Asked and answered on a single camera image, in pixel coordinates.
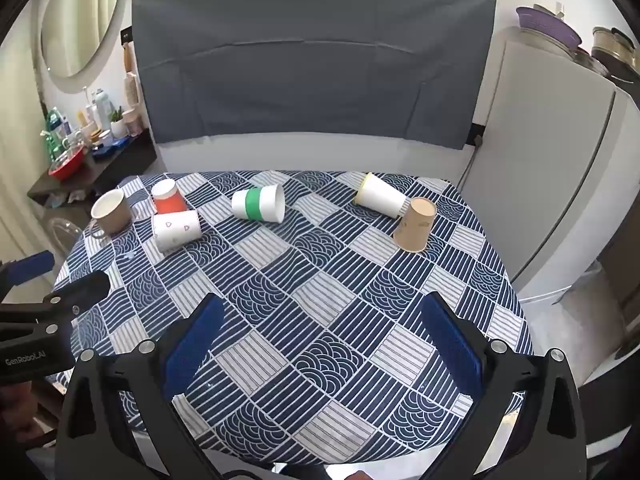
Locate pink cup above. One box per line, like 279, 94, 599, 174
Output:
122, 109, 144, 137

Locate brown paper cup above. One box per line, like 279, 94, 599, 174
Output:
392, 197, 439, 254

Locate dark wooden shelf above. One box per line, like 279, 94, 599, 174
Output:
27, 132, 157, 207

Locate grey spray bottle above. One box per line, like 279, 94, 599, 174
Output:
93, 88, 114, 134

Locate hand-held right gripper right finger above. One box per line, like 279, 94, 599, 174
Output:
420, 290, 588, 480

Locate white cup green band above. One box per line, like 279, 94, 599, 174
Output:
231, 184, 286, 224

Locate green bottle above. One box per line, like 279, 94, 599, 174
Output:
45, 108, 66, 161

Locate blue white patterned tablecloth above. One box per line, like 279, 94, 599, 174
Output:
52, 170, 534, 466

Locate white heart print cup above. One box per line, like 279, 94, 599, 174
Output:
151, 209, 203, 254

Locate white cup yellow rim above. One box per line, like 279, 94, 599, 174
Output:
353, 172, 412, 219

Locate red paper cup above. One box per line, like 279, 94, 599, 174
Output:
151, 179, 189, 215

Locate blue box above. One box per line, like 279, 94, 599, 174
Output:
92, 139, 132, 161

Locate black power cable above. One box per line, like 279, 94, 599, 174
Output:
459, 134, 484, 187

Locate grey cloth cover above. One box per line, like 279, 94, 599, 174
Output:
131, 0, 497, 151

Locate stacked metal pots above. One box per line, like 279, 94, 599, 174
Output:
591, 26, 640, 85

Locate purple basket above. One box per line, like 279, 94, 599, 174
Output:
515, 5, 584, 54

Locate red bowl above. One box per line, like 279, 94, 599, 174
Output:
48, 150, 86, 182

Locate white refrigerator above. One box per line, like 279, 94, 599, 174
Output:
465, 26, 640, 306

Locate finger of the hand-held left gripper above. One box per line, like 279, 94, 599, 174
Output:
0, 250, 56, 304
0, 270, 111, 344

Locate oval wall mirror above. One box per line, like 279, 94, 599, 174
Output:
39, 0, 124, 81

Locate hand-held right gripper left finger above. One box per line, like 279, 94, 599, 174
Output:
54, 292, 227, 480

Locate brown ceramic mug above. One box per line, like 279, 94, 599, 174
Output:
89, 190, 134, 241

